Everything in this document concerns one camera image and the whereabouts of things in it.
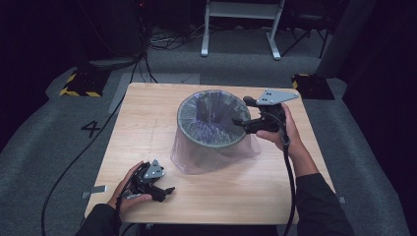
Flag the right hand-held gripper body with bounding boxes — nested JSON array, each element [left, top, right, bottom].
[[242, 88, 300, 134]]

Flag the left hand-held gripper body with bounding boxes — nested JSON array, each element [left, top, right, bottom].
[[129, 158, 169, 202]]

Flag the purple plastic bag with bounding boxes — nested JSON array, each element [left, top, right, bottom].
[[169, 89, 263, 176]]

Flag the green plastic bin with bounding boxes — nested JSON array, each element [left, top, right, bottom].
[[176, 88, 254, 175]]

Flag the person's right hand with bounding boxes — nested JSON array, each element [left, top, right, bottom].
[[255, 102, 305, 155]]

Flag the person's left hand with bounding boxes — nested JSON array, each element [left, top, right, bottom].
[[106, 159, 154, 214]]

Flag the black yellow striped base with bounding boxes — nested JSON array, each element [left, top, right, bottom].
[[291, 73, 335, 101], [58, 67, 111, 98]]

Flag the black folding stand legs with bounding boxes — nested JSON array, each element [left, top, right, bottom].
[[279, 13, 330, 60]]

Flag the grey curtain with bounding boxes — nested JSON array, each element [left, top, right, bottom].
[[315, 0, 379, 80]]

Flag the white metal stand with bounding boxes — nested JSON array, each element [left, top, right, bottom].
[[200, 0, 286, 62]]

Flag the grey flat stand base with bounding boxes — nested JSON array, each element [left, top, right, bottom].
[[88, 56, 146, 72]]

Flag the left hand-held gripper cable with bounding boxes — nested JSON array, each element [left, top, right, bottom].
[[113, 185, 133, 236]]

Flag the hand-held gripper cable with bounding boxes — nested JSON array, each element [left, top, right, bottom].
[[113, 185, 133, 236], [262, 110, 298, 236]]

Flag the right hand-held gripper cable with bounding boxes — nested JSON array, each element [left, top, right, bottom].
[[262, 110, 298, 236]]

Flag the long black floor cable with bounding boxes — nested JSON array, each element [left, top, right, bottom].
[[40, 52, 148, 236]]

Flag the tangle of floor cables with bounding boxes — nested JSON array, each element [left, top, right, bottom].
[[147, 23, 207, 52]]

